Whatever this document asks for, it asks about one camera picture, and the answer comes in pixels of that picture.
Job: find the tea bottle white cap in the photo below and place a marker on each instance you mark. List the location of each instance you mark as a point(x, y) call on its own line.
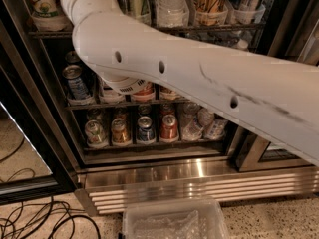
point(107, 95)

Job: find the silver blue can top shelf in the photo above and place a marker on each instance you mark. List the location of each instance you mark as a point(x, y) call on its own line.
point(244, 11)

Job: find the green white can bottom shelf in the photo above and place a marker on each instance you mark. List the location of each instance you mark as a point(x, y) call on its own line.
point(96, 135)

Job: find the open glass fridge door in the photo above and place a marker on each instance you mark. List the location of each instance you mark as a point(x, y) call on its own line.
point(36, 158)

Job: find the right fridge door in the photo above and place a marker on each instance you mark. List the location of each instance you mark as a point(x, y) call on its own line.
point(290, 32)

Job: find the water bottle bottom left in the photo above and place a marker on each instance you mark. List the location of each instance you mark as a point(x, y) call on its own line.
point(193, 126)

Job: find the orange can top shelf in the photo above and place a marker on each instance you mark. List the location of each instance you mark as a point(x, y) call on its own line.
point(209, 12)

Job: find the clear plastic bin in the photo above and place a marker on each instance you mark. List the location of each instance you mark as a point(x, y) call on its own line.
point(195, 218)

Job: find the red can bottom shelf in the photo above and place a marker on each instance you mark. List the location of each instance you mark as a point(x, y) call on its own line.
point(168, 129)

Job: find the water bottle bottom right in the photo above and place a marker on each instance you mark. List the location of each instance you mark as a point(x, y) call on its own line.
point(215, 130)

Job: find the clear water bottle top shelf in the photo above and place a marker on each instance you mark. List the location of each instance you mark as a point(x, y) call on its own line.
point(171, 13)

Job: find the gold can middle shelf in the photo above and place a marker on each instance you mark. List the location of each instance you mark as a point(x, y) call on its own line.
point(168, 94)

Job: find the blue pepsi can front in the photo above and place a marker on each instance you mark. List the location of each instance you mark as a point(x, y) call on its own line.
point(78, 90)

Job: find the stainless fridge base grille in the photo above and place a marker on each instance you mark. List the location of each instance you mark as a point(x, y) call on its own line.
point(113, 189)

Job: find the green striped can top shelf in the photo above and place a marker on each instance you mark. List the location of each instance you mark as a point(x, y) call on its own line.
point(137, 9)

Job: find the red coke can middle shelf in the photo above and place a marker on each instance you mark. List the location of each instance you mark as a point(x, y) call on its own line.
point(146, 94)

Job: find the gold can shelf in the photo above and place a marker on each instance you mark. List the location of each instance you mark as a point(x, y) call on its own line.
point(120, 132)
point(168, 94)

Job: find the water bottle middle shelf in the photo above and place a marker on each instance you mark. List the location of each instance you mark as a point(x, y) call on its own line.
point(241, 45)

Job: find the middle wire shelf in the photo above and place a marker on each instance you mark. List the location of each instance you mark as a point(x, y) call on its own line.
point(99, 106)

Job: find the blue pepsi can bottom shelf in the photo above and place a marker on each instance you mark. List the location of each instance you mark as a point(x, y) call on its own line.
point(146, 132)

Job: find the white 7up can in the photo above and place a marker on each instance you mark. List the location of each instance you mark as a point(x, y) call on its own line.
point(48, 16)

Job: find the top wire shelf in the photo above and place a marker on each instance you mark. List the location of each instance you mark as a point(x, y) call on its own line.
point(214, 28)

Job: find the gold can bottom shelf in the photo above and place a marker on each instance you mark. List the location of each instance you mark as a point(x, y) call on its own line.
point(120, 132)

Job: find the wire shelf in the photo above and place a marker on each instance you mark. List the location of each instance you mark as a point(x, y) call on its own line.
point(99, 106)
point(214, 28)

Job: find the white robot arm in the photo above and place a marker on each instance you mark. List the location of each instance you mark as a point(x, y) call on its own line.
point(276, 99)

